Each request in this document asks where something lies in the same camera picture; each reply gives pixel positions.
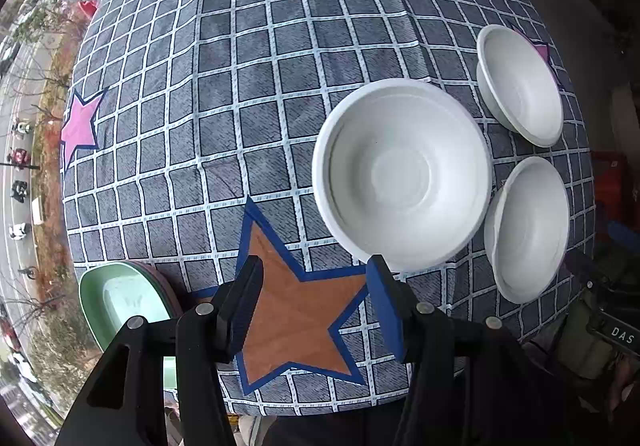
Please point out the pink square plate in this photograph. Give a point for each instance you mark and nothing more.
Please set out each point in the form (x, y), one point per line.
(162, 283)

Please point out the black scooter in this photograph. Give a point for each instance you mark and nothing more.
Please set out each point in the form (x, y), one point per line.
(19, 189)

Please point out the white scooter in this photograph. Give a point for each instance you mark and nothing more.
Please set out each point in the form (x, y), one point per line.
(22, 127)
(18, 229)

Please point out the grey checked star tablecloth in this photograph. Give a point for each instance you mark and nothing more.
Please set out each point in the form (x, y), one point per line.
(250, 101)

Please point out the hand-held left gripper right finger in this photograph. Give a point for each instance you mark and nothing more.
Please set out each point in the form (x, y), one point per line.
(387, 311)

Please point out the green square plate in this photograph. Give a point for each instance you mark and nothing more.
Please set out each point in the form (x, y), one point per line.
(120, 296)

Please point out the red plastic stool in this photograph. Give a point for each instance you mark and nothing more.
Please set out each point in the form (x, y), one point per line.
(610, 176)

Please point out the red scooter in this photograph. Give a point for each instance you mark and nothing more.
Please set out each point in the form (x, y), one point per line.
(19, 156)

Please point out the small red plastic item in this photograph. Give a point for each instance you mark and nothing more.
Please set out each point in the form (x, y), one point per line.
(86, 8)

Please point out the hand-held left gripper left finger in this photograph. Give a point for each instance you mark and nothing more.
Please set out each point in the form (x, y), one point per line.
(245, 311)

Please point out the white bowl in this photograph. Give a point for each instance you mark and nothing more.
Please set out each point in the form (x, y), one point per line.
(520, 86)
(400, 176)
(530, 231)

